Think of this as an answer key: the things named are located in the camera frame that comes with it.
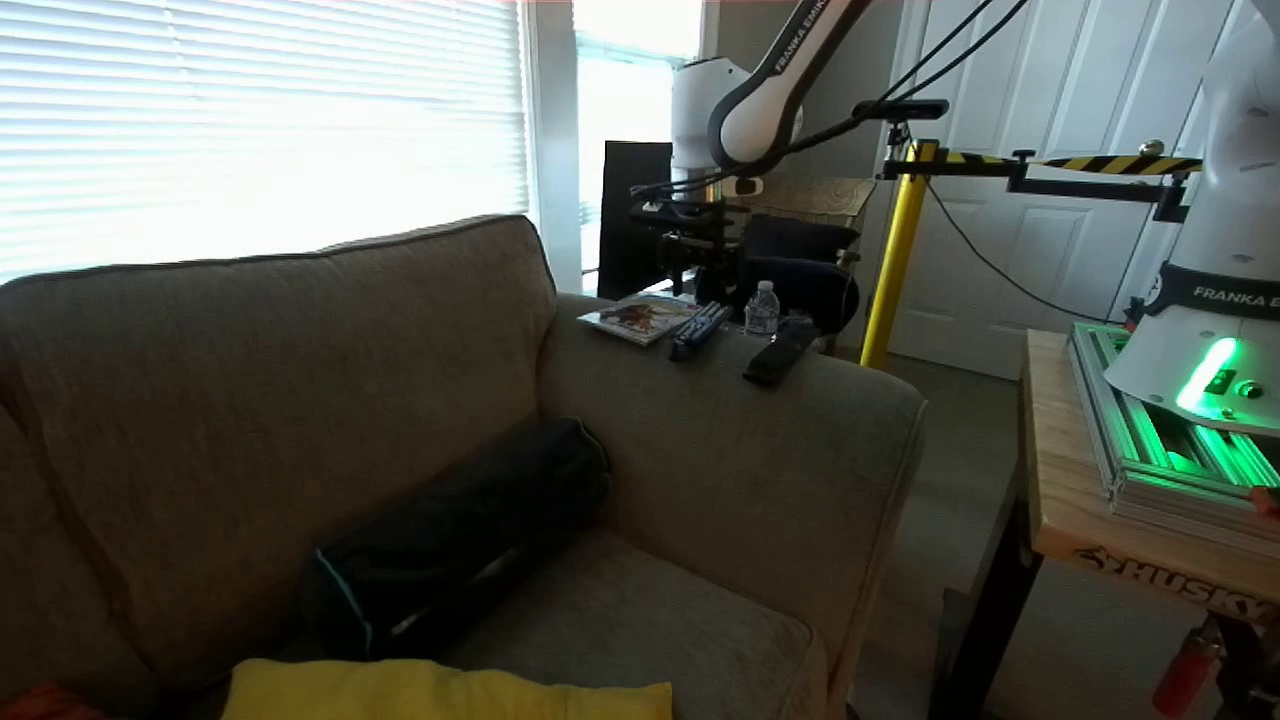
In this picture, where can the beige fabric sofa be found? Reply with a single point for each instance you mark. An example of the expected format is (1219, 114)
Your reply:
(182, 437)

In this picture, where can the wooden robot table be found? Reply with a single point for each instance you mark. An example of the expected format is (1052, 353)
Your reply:
(1059, 509)

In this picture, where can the black yellow striped boom bar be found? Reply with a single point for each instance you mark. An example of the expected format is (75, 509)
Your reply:
(1144, 177)

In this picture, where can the black cylindrical bolster bag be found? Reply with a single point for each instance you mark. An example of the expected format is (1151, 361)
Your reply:
(434, 566)

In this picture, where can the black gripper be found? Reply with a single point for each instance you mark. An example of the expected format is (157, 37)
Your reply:
(690, 222)

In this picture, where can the black camera on tripod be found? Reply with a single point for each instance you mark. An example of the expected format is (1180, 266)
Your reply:
(897, 108)

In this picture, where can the yellow tripod pole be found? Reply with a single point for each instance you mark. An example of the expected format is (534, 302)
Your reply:
(897, 252)

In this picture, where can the clear plastic water bottle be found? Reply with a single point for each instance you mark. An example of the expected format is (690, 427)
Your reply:
(761, 313)

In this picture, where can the magazine on sofa arm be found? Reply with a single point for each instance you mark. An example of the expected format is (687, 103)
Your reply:
(641, 318)

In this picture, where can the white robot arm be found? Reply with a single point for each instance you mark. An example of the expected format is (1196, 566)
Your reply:
(1205, 342)

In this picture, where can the yellow cushion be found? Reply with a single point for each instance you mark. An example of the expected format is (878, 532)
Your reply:
(424, 688)

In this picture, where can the black monitor screen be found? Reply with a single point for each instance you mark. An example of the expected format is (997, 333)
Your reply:
(629, 244)

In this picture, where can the red clamp handle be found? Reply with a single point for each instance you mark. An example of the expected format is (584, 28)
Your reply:
(1189, 673)

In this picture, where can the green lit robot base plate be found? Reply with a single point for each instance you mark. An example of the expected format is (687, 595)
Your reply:
(1154, 455)

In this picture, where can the black remote with buttons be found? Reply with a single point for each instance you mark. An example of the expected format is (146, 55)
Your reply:
(690, 336)

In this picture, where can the white window blinds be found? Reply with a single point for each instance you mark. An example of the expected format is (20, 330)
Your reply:
(172, 130)

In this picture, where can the plain black remote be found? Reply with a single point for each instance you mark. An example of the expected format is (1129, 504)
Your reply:
(773, 361)

